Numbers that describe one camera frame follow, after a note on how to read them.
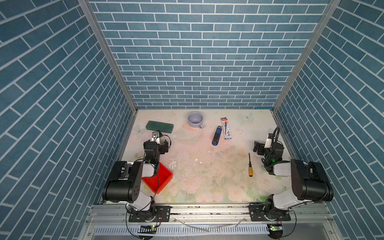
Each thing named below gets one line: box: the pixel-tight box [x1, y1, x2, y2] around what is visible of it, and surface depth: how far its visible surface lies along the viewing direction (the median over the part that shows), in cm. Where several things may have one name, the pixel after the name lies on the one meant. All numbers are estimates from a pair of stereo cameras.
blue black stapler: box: [211, 125, 223, 146], surface depth 103 cm
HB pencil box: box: [220, 117, 232, 140], surface depth 110 cm
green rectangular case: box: [145, 120, 174, 134], surface depth 111 cm
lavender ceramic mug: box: [187, 112, 204, 129], surface depth 110 cm
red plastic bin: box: [142, 162, 173, 194], surface depth 82 cm
